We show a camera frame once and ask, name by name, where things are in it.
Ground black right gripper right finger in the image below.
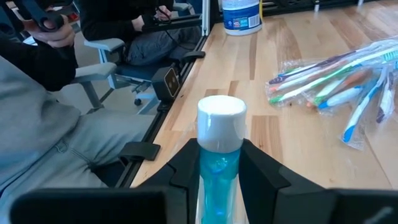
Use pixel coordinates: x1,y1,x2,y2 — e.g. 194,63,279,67
238,138,398,224

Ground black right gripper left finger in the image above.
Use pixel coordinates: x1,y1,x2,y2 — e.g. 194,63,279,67
9,138,200,224

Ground white toothbrush blue tip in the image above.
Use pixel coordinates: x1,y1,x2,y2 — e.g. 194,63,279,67
317,85,365,110

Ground green toothbrush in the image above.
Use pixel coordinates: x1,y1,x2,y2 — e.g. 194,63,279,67
269,43,398,105
312,81,349,106

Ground teal mouthwash bottle white cap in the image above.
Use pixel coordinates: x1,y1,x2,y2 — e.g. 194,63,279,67
195,95,250,224

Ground black table clamp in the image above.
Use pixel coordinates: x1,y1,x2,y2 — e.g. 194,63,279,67
119,141,161,162
180,50,206,63

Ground person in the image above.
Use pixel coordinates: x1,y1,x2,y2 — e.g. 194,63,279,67
0,29,156,224
77,0,203,67

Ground blue grey office chair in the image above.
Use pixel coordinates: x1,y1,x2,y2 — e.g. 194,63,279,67
83,37,206,115

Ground person's hand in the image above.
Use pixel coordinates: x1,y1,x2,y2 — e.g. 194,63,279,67
22,14,76,49
154,5,172,22

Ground black aluminium table frame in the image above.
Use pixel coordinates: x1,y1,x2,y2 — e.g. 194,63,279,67
114,0,398,189

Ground black table-level camera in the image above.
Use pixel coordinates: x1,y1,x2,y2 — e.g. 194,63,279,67
151,65,181,102

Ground black leader arm handle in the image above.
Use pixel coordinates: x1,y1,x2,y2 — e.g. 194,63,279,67
12,0,75,33
141,6,203,34

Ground silver aluminium post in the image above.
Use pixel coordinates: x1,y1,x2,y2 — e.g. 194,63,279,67
201,0,210,37

